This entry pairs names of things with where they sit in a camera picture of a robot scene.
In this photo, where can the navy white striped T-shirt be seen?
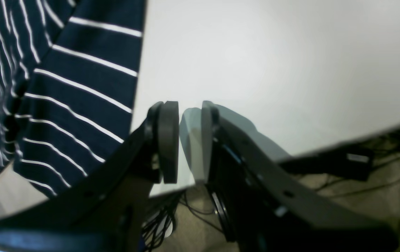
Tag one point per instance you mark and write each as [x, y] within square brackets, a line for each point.
[68, 78]

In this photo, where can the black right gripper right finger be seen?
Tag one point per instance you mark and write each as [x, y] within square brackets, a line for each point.
[263, 209]

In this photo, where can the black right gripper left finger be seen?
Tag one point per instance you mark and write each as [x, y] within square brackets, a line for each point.
[106, 210]

